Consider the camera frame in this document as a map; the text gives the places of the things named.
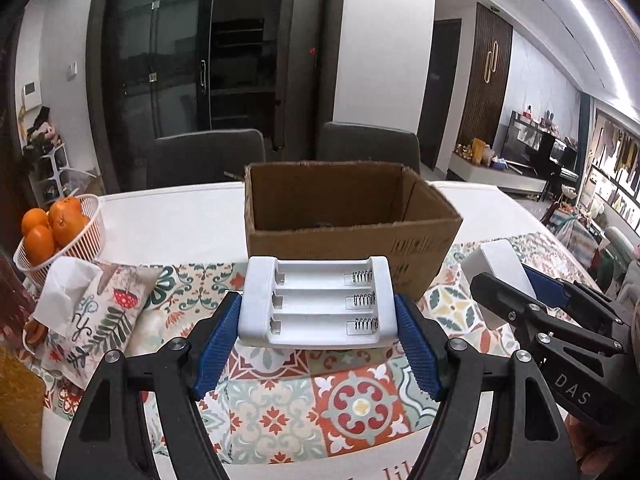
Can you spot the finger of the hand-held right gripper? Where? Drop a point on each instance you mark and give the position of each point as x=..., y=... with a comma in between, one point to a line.
x=547, y=286
x=500, y=295

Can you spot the dark interior door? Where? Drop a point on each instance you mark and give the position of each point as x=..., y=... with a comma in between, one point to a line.
x=440, y=95

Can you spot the dark red packet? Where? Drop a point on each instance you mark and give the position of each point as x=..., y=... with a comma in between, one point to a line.
x=10, y=285

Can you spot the patterned tile-print table mat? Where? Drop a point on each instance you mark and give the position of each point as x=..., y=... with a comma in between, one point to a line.
x=280, y=410

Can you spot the striped cloth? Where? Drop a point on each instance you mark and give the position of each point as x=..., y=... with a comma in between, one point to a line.
x=575, y=237

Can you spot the white light switch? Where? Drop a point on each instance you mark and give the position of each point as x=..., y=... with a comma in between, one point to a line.
x=72, y=70

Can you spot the white battery charger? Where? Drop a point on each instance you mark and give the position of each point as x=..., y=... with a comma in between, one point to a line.
x=260, y=280

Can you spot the pile of oranges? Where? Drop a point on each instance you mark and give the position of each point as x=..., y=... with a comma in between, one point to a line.
x=67, y=227

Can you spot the white plastic basket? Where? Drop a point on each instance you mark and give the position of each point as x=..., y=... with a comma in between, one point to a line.
x=90, y=245

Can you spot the white low cabinet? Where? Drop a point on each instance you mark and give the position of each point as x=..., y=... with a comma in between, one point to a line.
x=500, y=173

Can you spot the dark glass sliding door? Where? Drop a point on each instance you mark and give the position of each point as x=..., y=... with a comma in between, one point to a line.
x=165, y=60

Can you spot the person's right hand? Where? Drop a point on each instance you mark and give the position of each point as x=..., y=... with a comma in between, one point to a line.
x=592, y=450

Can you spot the display shelf with ornaments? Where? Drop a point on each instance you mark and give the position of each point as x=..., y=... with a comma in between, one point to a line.
x=615, y=170

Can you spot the floral fabric tissue pouch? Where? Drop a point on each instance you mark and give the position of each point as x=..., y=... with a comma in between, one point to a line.
x=120, y=320

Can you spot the black piano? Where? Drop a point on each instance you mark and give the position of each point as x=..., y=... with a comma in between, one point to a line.
x=560, y=160

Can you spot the grey dining chair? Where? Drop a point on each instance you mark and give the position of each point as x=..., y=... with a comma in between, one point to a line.
x=365, y=142
x=200, y=160

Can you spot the wooden slat wall panel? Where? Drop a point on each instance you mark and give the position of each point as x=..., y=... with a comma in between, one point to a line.
x=487, y=75

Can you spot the yellow snack bag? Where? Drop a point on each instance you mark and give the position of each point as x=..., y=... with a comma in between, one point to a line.
x=477, y=150

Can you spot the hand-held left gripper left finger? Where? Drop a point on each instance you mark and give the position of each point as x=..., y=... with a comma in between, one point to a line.
x=220, y=341

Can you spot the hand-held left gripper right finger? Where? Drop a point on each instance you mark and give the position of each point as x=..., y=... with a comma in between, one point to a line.
x=415, y=341

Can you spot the cardboard box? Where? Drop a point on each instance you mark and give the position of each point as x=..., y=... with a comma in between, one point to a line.
x=320, y=247

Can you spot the white power adapter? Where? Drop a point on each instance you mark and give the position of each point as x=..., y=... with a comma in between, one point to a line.
x=495, y=260

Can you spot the white intercom panel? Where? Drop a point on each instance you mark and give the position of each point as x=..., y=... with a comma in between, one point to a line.
x=30, y=95

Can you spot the white shelf rack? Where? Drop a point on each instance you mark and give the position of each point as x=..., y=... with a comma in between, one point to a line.
x=55, y=170

